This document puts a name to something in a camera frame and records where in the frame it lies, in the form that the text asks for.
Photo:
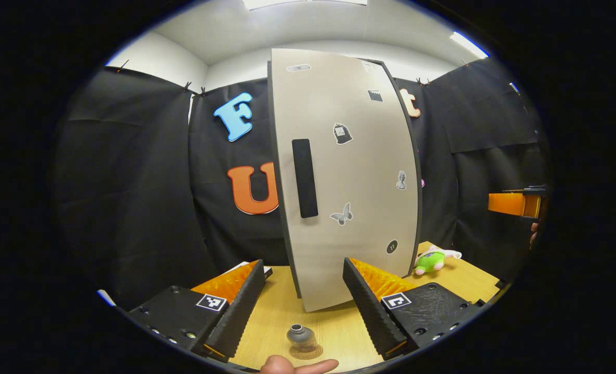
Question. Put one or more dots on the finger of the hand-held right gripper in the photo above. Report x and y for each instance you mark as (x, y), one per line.
(510, 203)

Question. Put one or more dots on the beige cabinet door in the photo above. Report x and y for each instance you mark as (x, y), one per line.
(349, 171)

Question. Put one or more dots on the round brown coaster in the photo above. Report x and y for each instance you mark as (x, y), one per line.
(316, 354)

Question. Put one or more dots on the pink and green plush toy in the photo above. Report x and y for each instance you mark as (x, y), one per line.
(428, 262)

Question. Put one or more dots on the grey cabinet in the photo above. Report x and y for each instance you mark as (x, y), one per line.
(419, 208)

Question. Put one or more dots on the ceiling light panel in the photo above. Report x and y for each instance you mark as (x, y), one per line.
(469, 44)
(297, 3)

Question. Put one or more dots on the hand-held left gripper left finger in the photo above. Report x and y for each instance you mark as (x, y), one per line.
(235, 314)

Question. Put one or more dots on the silver bottle with pink label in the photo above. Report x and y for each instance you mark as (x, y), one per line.
(302, 340)

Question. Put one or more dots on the white picture book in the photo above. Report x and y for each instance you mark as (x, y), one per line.
(238, 267)

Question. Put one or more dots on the black backdrop cloth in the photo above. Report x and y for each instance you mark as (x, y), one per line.
(131, 182)

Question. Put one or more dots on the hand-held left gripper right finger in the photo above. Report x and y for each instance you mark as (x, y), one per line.
(367, 311)

